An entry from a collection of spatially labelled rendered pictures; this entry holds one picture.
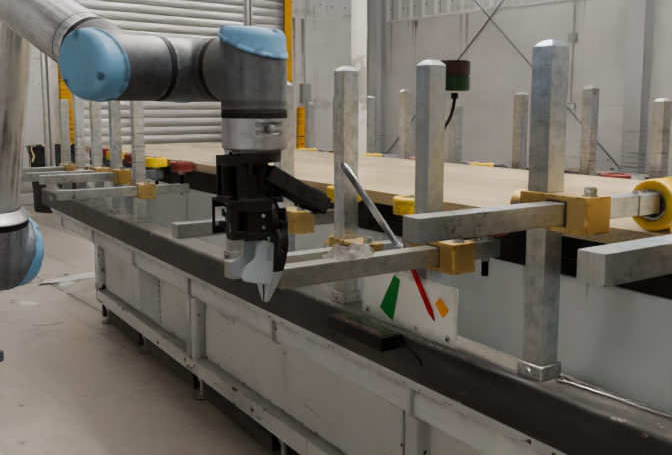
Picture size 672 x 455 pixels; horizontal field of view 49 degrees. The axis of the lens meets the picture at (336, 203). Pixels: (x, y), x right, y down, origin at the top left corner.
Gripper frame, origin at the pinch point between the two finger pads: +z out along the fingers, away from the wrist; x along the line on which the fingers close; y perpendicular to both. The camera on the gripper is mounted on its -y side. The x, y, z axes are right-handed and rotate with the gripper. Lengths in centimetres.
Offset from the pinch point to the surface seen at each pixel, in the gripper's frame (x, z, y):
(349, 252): 2.4, -4.8, -12.1
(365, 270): 1.5, -1.5, -15.7
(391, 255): 1.5, -3.2, -20.7
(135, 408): -164, 83, -32
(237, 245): -78, 9, -33
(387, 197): -39, -6, -51
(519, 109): -83, -26, -140
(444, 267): 2.9, -0.5, -30.4
